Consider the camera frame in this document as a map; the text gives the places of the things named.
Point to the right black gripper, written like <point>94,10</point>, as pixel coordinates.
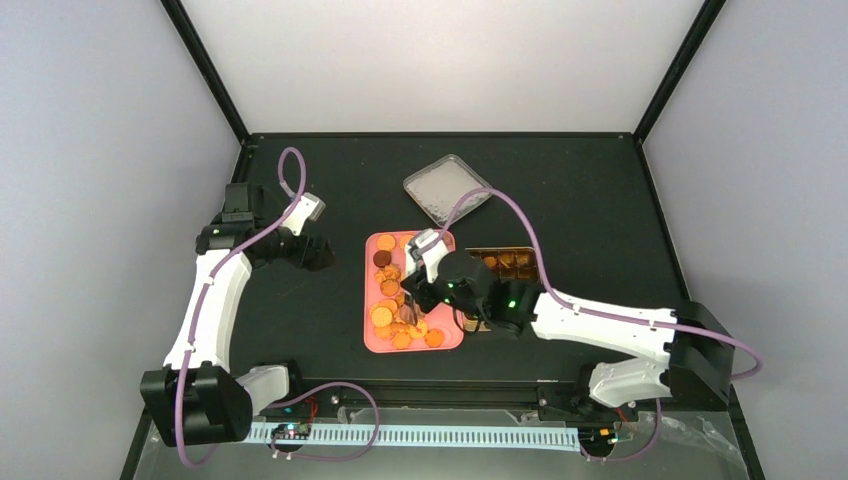
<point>416,287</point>

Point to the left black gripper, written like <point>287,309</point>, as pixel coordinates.
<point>311,261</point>

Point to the pink plastic tray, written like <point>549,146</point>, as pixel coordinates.
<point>435,331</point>

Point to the gold cookie tin box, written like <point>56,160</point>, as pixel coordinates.
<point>510,262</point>

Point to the metal tongs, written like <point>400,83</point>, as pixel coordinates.
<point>406,310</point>

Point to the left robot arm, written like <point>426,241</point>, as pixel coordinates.
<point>194,399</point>

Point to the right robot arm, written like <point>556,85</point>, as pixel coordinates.
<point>682,353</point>

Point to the dark chocolate cookie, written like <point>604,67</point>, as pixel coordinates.
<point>382,258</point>

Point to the orange round cookie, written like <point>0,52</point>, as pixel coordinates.
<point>386,242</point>

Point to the clear plastic lid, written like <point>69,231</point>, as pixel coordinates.
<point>438,187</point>

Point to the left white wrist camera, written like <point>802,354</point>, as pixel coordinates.
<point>307,209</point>

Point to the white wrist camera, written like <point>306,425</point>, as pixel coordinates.
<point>424,251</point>
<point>307,209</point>

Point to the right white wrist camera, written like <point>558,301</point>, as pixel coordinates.
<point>424,251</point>

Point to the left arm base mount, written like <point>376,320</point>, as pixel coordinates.
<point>315,400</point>

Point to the white slotted cable duct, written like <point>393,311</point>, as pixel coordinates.
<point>557,438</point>

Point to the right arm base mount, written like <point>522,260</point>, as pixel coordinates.
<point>570,403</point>

